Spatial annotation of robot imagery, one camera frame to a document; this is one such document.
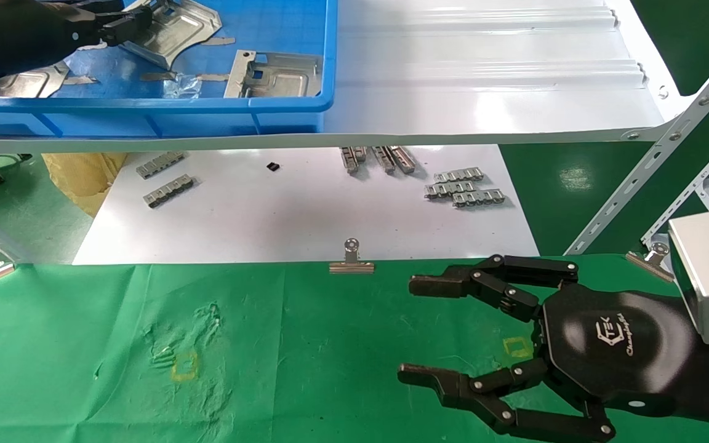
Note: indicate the stamped sheet metal part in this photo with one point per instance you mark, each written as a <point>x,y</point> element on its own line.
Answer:
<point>182,31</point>
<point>287,77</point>
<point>34,83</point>

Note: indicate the white flat board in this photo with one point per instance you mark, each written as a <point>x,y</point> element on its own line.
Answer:
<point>305,215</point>

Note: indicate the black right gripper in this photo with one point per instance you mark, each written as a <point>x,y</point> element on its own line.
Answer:
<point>613,344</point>

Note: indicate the white ribbed shelf board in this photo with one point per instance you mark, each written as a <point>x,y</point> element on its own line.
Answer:
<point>484,92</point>

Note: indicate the blue plastic bin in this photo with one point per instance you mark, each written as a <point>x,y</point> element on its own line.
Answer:
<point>145,114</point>

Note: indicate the metal rail pieces, centre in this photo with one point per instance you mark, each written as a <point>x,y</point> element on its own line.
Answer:
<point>404,160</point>

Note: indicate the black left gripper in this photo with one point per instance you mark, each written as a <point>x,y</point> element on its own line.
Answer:
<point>34,31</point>

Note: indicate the green cloth mat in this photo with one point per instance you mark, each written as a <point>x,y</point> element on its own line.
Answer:
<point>305,357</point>

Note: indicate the yellow plastic bag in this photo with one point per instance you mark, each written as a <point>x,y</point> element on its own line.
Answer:
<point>80,178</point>

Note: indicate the white perforated angle beam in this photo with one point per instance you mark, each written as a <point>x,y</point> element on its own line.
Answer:
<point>693,197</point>
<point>656,160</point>

